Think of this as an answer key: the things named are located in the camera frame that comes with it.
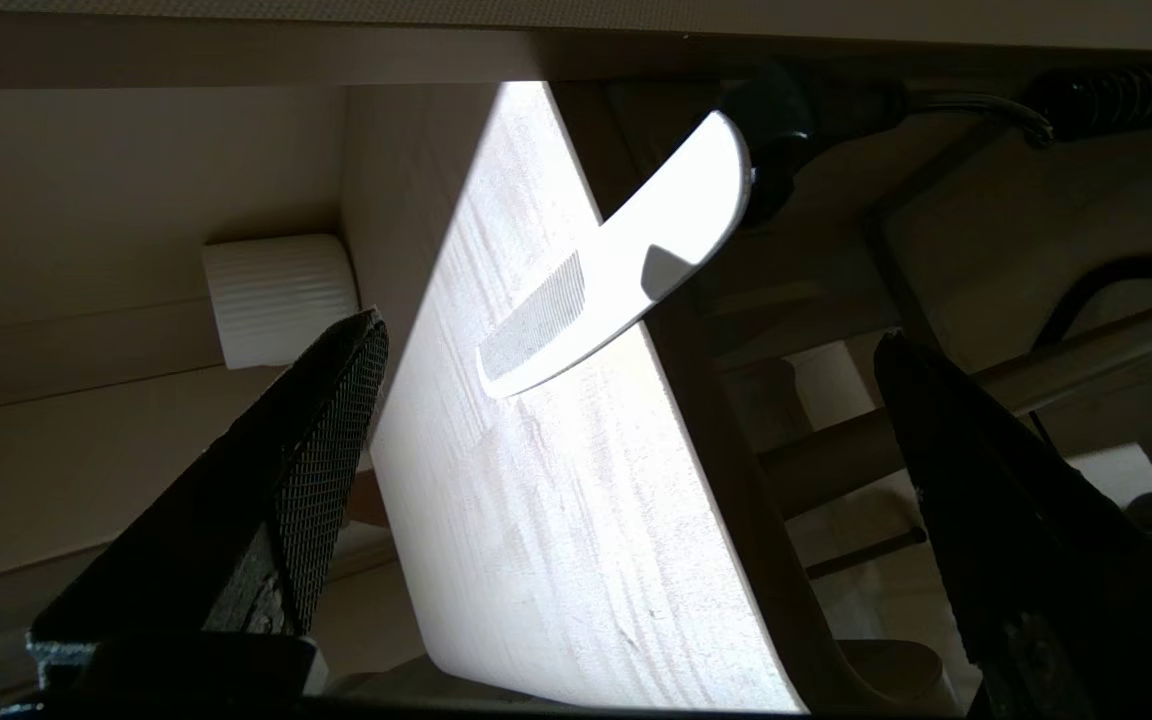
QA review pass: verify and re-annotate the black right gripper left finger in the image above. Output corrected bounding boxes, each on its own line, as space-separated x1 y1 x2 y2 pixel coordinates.
26 308 390 661

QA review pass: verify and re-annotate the grey power adapter brick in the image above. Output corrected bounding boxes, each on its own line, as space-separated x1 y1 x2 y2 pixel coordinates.
721 65 907 229

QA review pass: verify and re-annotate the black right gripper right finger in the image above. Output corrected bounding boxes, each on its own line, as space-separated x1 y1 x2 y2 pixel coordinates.
874 330 1152 720

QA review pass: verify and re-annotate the white ribbed mug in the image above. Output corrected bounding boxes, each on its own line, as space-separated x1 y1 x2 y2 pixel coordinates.
202 233 360 371

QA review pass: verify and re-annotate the light wooden shelf desk unit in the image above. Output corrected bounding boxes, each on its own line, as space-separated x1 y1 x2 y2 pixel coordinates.
0 0 1152 641

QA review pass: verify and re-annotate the thick black ribbed adapter cable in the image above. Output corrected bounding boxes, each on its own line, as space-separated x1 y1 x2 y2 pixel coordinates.
1026 60 1152 143

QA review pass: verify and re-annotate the white plastic comb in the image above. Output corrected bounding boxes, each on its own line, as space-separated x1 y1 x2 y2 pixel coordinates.
476 110 753 401

